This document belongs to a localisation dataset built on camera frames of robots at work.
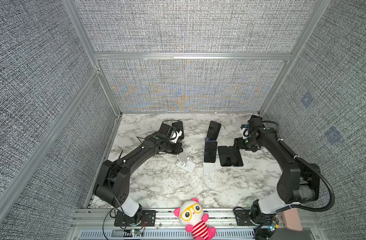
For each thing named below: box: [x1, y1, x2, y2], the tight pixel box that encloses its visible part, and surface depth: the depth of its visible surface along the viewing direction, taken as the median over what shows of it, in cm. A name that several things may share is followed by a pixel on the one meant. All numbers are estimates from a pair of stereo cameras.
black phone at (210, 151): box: [204, 141, 218, 163], surface depth 87 cm
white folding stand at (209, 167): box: [203, 162, 216, 174], surface depth 92 cm
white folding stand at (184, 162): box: [176, 148, 196, 173], surface depth 90 cm
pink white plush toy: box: [173, 198, 216, 240], surface depth 69 cm
